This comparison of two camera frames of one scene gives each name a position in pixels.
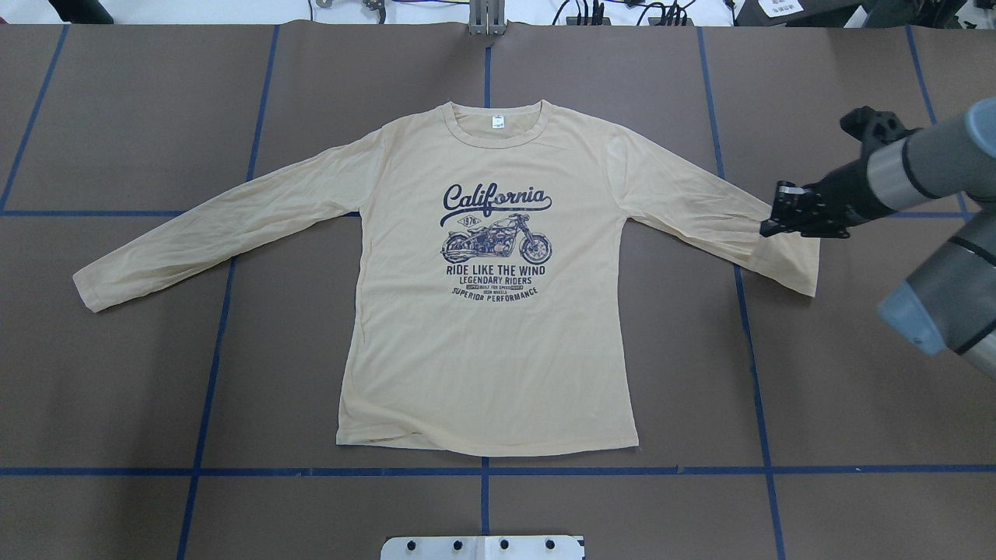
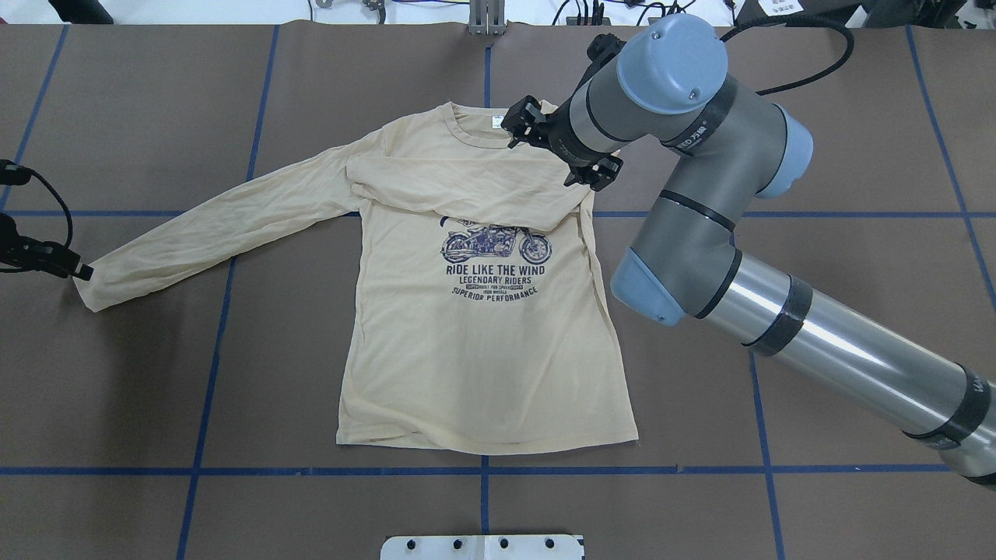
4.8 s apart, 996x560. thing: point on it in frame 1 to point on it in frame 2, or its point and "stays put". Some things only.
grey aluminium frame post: [487, 17] stays put
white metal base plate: [484, 547] stays put
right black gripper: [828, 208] to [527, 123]
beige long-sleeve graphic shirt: [485, 244] stays put
